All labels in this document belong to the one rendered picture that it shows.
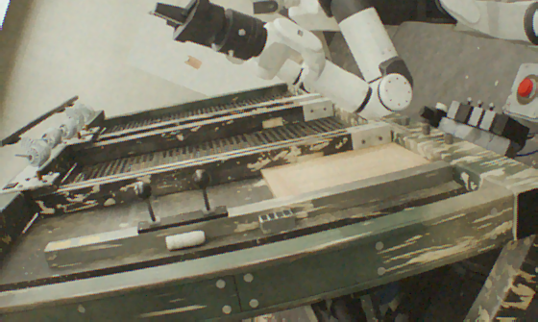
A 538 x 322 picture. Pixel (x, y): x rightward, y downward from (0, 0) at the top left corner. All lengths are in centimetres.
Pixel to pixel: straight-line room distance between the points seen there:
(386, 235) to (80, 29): 622
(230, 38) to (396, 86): 35
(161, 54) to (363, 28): 431
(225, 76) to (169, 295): 454
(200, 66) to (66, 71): 236
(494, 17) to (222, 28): 86
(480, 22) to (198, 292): 105
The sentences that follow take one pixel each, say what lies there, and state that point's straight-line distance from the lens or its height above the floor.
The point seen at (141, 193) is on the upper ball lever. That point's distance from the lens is 98.
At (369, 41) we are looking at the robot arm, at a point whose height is 122.
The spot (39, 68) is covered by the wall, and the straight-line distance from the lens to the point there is 707.
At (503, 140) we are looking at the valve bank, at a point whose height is 74.
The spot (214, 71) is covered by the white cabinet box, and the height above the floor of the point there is 112.
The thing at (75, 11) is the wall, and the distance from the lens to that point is 682.
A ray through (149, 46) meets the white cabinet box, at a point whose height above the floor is 187.
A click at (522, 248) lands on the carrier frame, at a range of 109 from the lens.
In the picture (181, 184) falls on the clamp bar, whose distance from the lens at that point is 139.
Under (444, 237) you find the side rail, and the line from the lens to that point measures 93.
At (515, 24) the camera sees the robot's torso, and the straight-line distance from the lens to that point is 156.
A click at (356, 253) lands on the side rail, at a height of 117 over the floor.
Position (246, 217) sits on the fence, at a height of 131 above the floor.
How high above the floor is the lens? 157
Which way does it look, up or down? 14 degrees down
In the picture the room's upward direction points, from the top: 69 degrees counter-clockwise
